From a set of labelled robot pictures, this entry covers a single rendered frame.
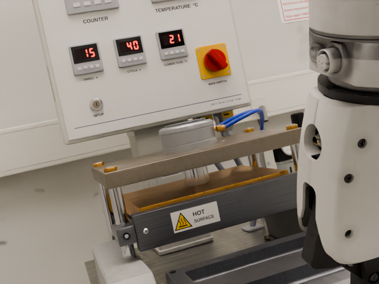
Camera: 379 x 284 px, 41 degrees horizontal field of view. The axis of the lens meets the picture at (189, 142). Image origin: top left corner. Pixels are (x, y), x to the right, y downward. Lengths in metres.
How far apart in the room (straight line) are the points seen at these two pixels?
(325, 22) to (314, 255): 0.14
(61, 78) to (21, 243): 0.48
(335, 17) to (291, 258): 0.31
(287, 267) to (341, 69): 0.27
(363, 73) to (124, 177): 0.40
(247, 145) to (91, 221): 0.62
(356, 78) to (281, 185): 0.40
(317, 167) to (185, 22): 0.61
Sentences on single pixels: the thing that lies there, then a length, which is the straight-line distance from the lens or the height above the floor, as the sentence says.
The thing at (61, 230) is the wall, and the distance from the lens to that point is 1.19.
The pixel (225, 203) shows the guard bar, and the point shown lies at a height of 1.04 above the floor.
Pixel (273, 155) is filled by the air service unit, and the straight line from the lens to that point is 0.90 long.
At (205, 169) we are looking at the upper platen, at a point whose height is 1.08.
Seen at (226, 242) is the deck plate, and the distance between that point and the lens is 0.88.
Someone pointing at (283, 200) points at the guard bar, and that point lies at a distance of 0.66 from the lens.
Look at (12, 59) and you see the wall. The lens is 1.19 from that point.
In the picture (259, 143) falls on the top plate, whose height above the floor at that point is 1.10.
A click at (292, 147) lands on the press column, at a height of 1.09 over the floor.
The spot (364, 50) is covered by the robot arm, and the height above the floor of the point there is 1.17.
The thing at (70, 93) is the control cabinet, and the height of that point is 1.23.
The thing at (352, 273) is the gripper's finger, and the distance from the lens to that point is 0.37.
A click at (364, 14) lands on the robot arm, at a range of 0.26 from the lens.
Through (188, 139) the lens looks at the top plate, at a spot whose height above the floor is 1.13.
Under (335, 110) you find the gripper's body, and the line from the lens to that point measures 0.28.
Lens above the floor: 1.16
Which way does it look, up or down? 3 degrees down
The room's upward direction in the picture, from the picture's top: 12 degrees counter-clockwise
